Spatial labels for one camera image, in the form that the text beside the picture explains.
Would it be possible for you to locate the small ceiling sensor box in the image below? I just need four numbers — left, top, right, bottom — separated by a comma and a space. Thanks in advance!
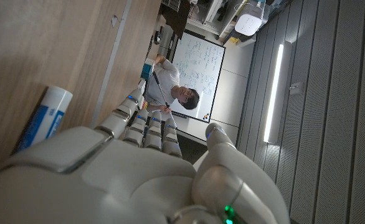
288, 82, 304, 96

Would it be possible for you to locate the white canister blue label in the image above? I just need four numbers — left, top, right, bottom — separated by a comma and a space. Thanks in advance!
16, 86, 73, 153

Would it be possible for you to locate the white perforated appliance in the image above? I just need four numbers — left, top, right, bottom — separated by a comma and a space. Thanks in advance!
234, 0, 266, 37

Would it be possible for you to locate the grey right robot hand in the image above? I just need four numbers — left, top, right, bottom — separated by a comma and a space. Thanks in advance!
0, 88, 291, 224

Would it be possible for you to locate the white drawer cabinet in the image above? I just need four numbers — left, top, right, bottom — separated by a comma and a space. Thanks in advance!
158, 25, 177, 60

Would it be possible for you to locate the thin black stick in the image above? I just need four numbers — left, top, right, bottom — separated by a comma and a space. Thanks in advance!
152, 71, 179, 130

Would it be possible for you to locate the whiteboard with black frame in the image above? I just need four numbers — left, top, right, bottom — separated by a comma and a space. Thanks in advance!
169, 30, 226, 124

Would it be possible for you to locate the ceiling light bar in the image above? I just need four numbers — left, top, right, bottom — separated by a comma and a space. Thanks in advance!
263, 43, 285, 144

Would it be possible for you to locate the teal cube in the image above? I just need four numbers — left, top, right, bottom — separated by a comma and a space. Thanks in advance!
140, 63, 154, 81

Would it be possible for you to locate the person in white t-shirt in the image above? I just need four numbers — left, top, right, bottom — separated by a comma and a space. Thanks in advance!
145, 54, 201, 114

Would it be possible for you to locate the white shelf cabinet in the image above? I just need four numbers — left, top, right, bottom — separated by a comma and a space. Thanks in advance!
187, 0, 235, 35

